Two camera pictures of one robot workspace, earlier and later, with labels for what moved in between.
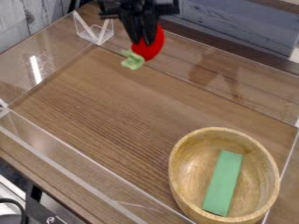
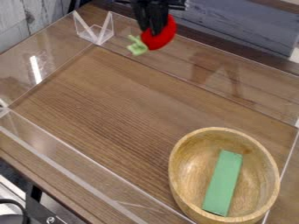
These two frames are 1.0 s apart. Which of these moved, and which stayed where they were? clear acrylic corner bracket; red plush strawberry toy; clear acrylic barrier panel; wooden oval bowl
Moved: red plush strawberry toy
Stayed: clear acrylic corner bracket; clear acrylic barrier panel; wooden oval bowl
